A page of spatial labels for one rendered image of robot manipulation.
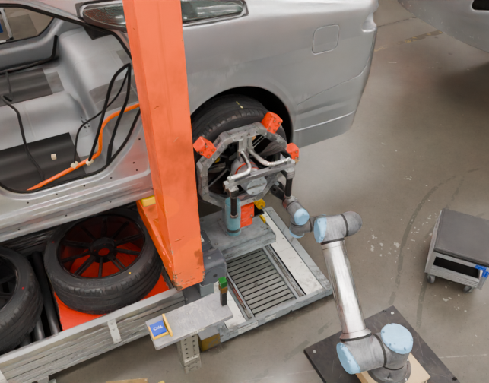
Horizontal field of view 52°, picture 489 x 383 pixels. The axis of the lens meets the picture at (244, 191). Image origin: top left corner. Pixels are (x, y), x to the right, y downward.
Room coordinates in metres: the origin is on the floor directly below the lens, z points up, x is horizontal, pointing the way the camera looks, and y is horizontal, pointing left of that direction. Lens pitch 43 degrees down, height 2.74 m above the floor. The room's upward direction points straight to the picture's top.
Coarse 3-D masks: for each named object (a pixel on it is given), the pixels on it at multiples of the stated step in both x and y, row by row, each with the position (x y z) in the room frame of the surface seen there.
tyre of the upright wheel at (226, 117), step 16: (224, 96) 2.48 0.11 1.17; (240, 96) 2.50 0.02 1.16; (208, 112) 2.34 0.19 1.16; (224, 112) 2.31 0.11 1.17; (240, 112) 2.31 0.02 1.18; (256, 112) 2.34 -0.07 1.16; (192, 128) 2.28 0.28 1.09; (208, 128) 2.22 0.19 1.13; (224, 128) 2.24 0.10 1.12; (192, 144) 2.19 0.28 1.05
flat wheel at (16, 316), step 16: (0, 256) 1.86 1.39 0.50; (16, 256) 1.86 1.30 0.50; (0, 272) 1.86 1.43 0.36; (16, 272) 1.75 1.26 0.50; (32, 272) 1.75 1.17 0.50; (16, 288) 1.64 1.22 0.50; (32, 288) 1.65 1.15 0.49; (16, 304) 1.54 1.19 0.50; (32, 304) 1.59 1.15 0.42; (0, 320) 1.44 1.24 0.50; (16, 320) 1.47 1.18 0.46; (32, 320) 1.55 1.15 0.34; (0, 336) 1.39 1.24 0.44; (16, 336) 1.44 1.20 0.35; (0, 352) 1.37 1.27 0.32
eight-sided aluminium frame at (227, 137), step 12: (228, 132) 2.21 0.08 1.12; (240, 132) 2.21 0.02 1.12; (252, 132) 2.22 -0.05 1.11; (264, 132) 2.25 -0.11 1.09; (216, 144) 2.17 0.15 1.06; (216, 156) 2.13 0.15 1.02; (276, 156) 2.35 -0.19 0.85; (204, 168) 2.09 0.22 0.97; (204, 180) 2.10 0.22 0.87; (276, 180) 2.30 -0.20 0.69; (204, 192) 2.09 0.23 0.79; (264, 192) 2.27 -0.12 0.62; (216, 204) 2.12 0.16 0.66; (240, 204) 2.19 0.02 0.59
